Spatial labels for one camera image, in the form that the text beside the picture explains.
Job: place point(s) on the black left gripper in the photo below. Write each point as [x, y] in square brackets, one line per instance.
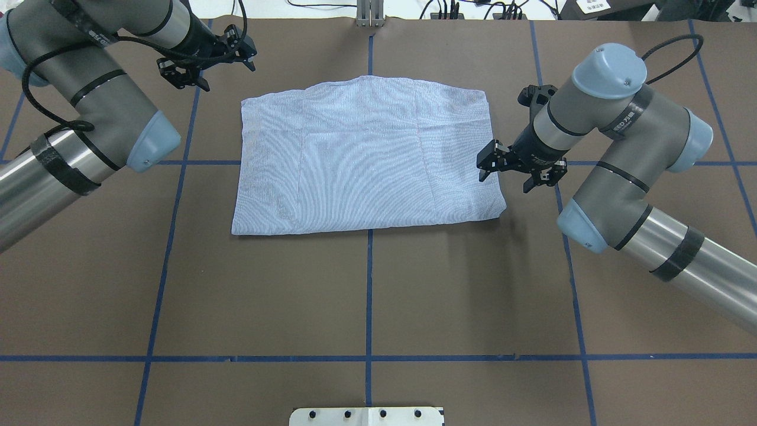
[201, 45]

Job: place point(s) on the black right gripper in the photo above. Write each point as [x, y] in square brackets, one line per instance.
[527, 152]

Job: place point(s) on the blue striped button shirt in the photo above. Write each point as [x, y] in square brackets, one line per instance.
[361, 154]

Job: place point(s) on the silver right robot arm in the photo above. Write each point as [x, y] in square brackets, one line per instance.
[609, 92]

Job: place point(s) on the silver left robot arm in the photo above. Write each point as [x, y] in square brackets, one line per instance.
[103, 121]

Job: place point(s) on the black box with label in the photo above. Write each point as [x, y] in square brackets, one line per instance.
[605, 10]

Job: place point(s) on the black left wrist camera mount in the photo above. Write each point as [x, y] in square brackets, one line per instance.
[181, 75]

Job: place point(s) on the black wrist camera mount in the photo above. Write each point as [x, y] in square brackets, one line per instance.
[181, 75]
[535, 98]

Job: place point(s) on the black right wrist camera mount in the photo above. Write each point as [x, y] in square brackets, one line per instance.
[535, 98]

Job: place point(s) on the grey aluminium frame post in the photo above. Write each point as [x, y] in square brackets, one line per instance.
[370, 13]

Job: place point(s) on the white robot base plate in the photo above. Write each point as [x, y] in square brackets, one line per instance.
[387, 415]

